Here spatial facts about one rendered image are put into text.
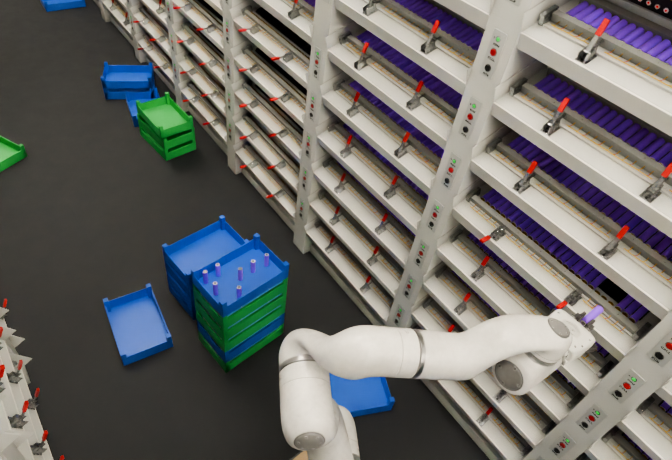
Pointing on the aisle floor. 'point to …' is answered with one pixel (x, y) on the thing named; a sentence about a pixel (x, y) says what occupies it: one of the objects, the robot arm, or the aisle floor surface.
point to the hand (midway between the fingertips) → (582, 322)
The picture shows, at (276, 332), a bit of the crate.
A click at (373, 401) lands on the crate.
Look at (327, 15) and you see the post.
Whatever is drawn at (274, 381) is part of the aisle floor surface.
